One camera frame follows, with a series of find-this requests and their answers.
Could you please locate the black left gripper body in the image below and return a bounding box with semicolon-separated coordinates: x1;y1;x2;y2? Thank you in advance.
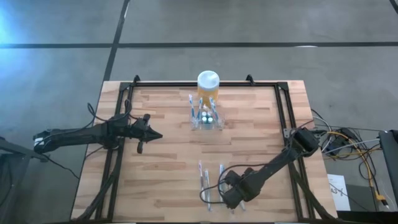
133;113;152;154

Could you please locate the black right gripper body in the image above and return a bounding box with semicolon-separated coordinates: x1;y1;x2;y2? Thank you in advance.
222;170;252;209

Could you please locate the purple toothbrush in clear wrapper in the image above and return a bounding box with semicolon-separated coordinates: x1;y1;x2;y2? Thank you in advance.
197;160;206;202

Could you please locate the clear acrylic organizer box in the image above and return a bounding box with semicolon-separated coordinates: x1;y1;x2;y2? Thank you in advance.
189;105;225;131

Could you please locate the yellow wipes canister white lid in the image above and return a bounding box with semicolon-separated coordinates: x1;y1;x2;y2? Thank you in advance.
197;70;221;108

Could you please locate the white paper sheet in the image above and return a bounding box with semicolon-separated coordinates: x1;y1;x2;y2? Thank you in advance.
327;173;351;212

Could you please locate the black side stand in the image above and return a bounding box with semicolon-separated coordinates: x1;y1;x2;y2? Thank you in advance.
0;136;50;224

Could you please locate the black equipment case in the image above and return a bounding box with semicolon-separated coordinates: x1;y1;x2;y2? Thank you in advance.
378;129;398;215

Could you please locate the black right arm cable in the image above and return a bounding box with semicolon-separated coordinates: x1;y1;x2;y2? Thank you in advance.
198;163;268;205

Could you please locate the black aluminium table frame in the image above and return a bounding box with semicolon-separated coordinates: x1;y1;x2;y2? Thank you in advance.
70;73;340;223

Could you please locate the grey cable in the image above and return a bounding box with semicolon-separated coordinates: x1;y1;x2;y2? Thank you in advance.
337;138;382;150

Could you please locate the yellow cable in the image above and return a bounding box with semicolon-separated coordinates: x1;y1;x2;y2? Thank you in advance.
328;130;385;200

